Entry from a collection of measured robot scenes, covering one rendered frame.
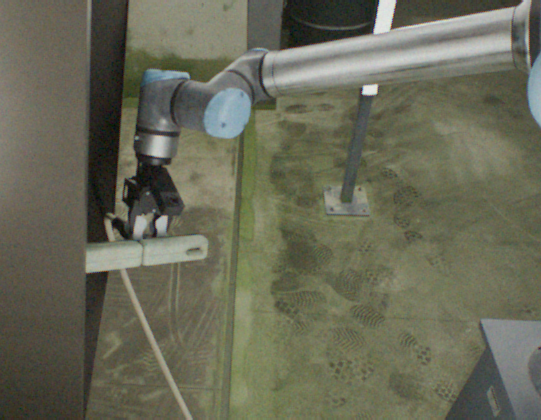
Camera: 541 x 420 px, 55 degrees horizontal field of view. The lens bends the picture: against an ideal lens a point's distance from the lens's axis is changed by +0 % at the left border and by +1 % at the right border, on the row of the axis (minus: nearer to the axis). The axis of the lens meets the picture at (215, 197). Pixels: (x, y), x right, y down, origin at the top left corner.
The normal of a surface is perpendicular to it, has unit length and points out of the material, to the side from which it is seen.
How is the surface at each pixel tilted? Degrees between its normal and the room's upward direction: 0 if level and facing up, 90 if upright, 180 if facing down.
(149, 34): 90
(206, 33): 90
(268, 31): 90
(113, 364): 0
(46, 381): 90
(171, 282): 0
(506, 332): 0
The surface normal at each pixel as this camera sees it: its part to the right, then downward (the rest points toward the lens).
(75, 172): 0.03, 0.67
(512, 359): -0.03, -0.74
